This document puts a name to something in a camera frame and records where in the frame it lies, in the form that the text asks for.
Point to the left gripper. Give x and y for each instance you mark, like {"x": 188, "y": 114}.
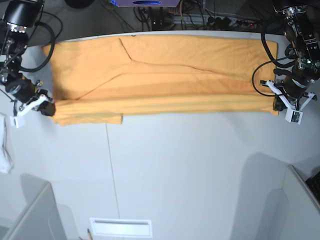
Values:
{"x": 291, "y": 88}

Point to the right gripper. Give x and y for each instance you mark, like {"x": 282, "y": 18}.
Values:
{"x": 25, "y": 91}

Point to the orange T-shirt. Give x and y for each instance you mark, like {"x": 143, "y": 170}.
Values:
{"x": 102, "y": 80}

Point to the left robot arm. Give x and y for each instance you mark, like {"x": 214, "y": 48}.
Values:
{"x": 303, "y": 52}

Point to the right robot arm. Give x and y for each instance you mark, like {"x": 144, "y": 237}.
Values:
{"x": 19, "y": 16}

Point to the white cloth at left edge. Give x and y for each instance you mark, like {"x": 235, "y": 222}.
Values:
{"x": 6, "y": 164}

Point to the black keyboard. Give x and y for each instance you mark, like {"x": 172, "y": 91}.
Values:
{"x": 313, "y": 184}

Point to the grey partition left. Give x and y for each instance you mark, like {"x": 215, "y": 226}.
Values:
{"x": 40, "y": 218}

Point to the grey partition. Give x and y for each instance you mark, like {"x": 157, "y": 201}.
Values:
{"x": 291, "y": 212}
{"x": 40, "y": 218}

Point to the grey partition right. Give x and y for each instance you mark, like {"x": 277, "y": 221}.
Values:
{"x": 291, "y": 212}

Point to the blue grey box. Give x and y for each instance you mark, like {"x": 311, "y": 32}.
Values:
{"x": 147, "y": 3}

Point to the white paper label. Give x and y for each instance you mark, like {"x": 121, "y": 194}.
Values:
{"x": 124, "y": 228}

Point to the pencil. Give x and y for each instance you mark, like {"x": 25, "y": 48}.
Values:
{"x": 89, "y": 234}

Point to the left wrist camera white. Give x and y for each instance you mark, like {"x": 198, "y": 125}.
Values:
{"x": 294, "y": 113}

